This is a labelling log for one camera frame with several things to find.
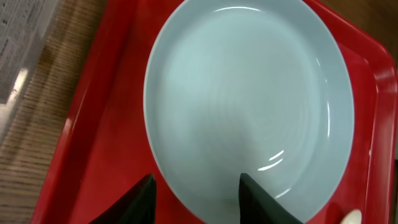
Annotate white plastic spoon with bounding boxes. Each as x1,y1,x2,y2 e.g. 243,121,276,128
340,209,362,224

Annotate clear plastic storage bin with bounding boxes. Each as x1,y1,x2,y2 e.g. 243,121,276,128
1,0,61,141

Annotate red serving tray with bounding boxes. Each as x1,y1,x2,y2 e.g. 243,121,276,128
32,0,397,223

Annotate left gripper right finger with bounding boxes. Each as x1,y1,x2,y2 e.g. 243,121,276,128
238,173,302,224

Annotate light blue plate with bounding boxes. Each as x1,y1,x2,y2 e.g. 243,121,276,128
144,0,354,223

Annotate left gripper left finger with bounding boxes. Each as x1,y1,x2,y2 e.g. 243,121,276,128
90,174,157,224

